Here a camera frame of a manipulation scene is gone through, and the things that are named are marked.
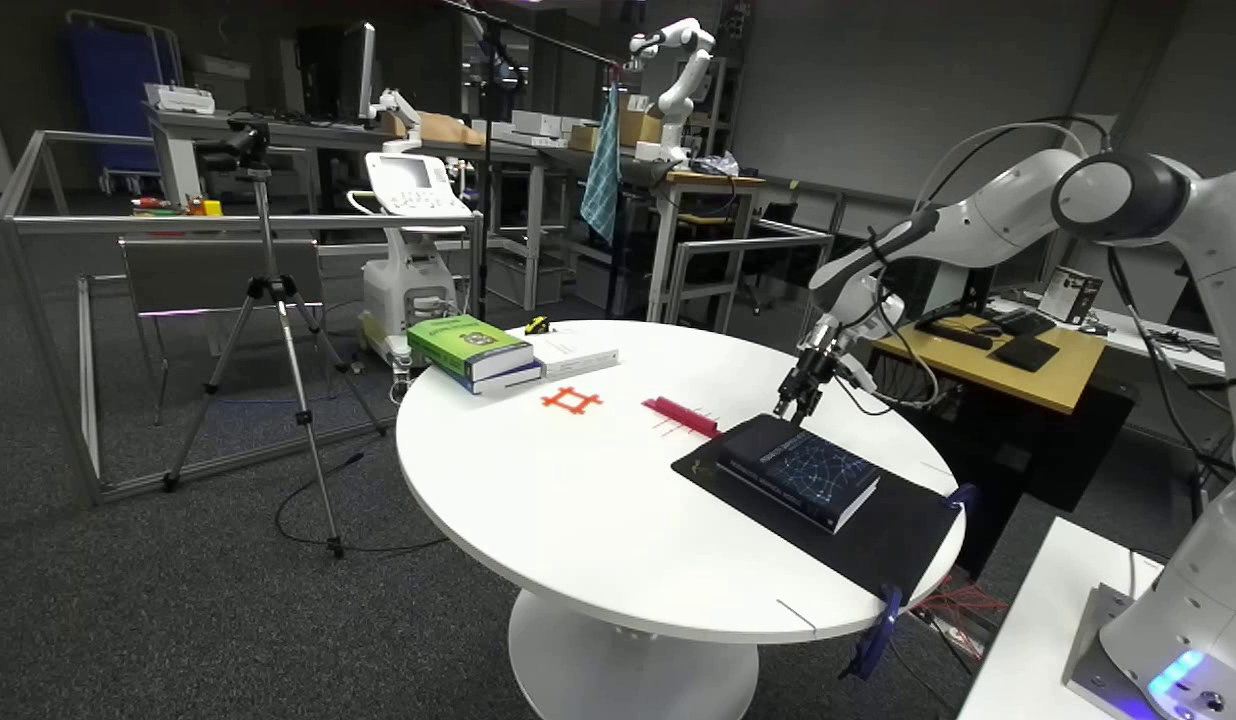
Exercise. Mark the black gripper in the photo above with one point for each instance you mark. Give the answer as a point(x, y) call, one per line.
point(818, 362)

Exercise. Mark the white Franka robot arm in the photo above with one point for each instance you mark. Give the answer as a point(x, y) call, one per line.
point(1176, 402)

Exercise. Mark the teal hanging cloth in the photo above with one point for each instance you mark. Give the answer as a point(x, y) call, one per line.
point(602, 167)

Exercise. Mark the blue cabinet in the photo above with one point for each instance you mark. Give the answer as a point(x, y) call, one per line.
point(119, 85)

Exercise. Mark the black slanted boom pole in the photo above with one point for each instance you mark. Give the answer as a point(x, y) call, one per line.
point(536, 35)

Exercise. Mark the white table pedestal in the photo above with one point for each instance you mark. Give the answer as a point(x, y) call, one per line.
point(631, 661)

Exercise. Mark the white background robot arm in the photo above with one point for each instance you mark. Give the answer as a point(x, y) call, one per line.
point(682, 64)

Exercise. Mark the white flat book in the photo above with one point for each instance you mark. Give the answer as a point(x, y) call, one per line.
point(570, 354)

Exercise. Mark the red strip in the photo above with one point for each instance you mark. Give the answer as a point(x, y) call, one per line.
point(682, 416)

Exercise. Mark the dark blue star-map book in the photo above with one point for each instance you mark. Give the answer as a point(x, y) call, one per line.
point(802, 475)

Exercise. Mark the blue clamp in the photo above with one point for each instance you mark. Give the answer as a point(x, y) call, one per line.
point(874, 636)
point(963, 501)

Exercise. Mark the small yellow black object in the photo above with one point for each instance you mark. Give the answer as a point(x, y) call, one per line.
point(536, 324)

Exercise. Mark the wooden desk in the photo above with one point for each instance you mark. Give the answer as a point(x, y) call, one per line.
point(1031, 372)

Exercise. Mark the green book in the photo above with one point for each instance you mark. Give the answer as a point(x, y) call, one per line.
point(464, 347)

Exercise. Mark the white equipment cart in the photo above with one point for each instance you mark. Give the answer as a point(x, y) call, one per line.
point(409, 254)

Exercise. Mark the white robot base platform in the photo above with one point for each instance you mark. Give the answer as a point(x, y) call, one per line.
point(1031, 626)

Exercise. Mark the black rectangular mat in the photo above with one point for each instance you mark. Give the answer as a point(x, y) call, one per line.
point(898, 541)

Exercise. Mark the blue white book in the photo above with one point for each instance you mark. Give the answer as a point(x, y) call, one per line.
point(500, 376)

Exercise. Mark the grey metal frame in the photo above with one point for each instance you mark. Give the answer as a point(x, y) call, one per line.
point(56, 214)

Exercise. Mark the orange tape square mark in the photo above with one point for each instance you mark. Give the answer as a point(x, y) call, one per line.
point(573, 402)

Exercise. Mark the black camera tripod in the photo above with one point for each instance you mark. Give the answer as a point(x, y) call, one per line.
point(284, 333)

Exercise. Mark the black mouse pad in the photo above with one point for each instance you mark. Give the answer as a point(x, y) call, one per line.
point(1027, 354)

